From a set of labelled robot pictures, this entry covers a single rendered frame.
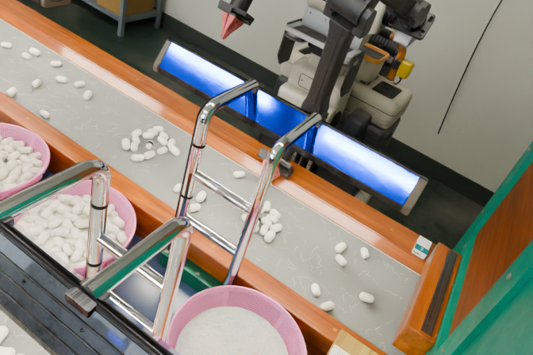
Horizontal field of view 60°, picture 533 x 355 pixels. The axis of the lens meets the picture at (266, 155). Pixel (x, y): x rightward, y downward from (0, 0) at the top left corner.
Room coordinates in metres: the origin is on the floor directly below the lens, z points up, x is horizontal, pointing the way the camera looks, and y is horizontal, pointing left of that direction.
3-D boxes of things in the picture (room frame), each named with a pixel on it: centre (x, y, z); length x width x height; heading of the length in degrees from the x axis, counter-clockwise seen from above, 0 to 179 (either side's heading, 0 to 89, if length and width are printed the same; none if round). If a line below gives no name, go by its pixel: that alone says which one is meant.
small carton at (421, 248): (0.95, -0.46, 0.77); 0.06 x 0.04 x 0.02; 160
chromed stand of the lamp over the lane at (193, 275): (0.76, 0.03, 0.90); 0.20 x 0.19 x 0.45; 70
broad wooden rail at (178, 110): (1.24, 0.31, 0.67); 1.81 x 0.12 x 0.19; 70
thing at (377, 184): (0.83, 0.00, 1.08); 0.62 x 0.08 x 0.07; 70
